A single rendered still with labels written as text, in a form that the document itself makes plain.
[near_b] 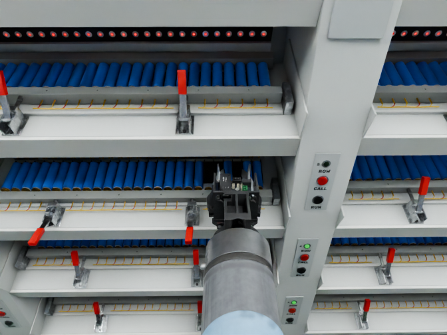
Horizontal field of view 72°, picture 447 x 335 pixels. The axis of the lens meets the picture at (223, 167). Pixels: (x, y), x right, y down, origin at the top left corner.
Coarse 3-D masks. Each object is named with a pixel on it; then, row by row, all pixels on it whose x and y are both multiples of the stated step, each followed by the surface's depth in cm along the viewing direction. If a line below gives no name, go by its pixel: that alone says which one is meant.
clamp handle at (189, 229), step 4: (192, 212) 57; (188, 216) 58; (192, 216) 58; (188, 220) 57; (192, 220) 57; (188, 224) 56; (192, 224) 56; (188, 228) 55; (192, 228) 55; (188, 232) 54; (192, 232) 54; (188, 236) 53; (192, 236) 54; (188, 240) 53; (188, 244) 53
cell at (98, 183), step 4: (100, 164) 65; (104, 164) 65; (100, 168) 65; (104, 168) 65; (100, 172) 64; (104, 172) 65; (96, 176) 64; (100, 176) 64; (104, 176) 64; (96, 180) 63; (100, 180) 63; (96, 184) 62; (100, 184) 63; (100, 188) 63
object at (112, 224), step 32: (0, 160) 67; (32, 160) 68; (64, 160) 68; (96, 160) 68; (128, 160) 68; (160, 160) 68; (192, 160) 68; (224, 160) 68; (256, 160) 68; (0, 224) 59; (32, 224) 59; (64, 224) 59; (96, 224) 59; (128, 224) 59; (160, 224) 59
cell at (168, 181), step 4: (168, 164) 65; (172, 164) 65; (168, 168) 65; (172, 168) 65; (168, 172) 64; (172, 172) 64; (168, 176) 63; (172, 176) 64; (164, 180) 64; (168, 180) 63; (172, 180) 64; (164, 184) 63; (168, 184) 62; (172, 184) 63; (172, 188) 63
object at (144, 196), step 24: (0, 192) 61; (24, 192) 61; (48, 192) 61; (72, 192) 61; (96, 192) 61; (120, 192) 61; (144, 192) 61; (168, 192) 61; (192, 192) 61; (264, 192) 61
